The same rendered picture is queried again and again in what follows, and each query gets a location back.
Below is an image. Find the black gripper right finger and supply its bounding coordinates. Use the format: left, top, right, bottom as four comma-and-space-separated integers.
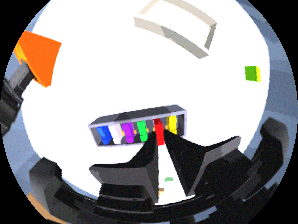
162, 128, 242, 197

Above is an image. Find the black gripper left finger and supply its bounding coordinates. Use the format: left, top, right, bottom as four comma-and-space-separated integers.
89, 132, 160, 204

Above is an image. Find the yellow fuse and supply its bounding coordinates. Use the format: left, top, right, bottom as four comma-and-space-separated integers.
166, 116, 177, 135

